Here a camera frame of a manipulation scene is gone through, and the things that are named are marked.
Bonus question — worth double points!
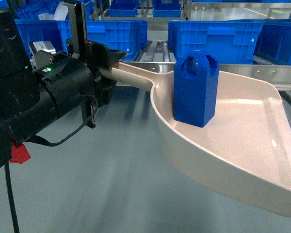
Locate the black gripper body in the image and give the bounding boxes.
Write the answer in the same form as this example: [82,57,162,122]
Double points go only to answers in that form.
[34,42,127,117]

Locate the blue plastic part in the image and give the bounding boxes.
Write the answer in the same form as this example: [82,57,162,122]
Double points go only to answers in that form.
[173,50,219,128]

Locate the beige plastic dustpan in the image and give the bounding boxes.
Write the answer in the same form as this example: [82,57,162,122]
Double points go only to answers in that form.
[101,63,291,217]

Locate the steel shelf rack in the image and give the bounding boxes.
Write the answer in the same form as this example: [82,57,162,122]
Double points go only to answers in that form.
[92,0,291,127]

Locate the white curved strip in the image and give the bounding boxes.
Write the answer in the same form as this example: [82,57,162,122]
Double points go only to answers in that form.
[53,2,68,21]

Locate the blue crate front left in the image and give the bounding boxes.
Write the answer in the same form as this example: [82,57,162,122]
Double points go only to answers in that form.
[57,19,148,62]

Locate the blue crate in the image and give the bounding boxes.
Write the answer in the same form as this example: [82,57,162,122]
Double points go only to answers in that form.
[168,19,263,65]
[57,19,148,62]

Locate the blue crate front right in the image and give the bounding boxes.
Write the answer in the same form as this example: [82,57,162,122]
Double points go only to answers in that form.
[168,19,263,65]

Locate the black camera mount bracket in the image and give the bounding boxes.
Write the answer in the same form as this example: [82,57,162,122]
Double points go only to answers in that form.
[64,0,100,129]

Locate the black cable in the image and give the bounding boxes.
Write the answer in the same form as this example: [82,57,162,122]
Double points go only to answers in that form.
[3,95,99,233]

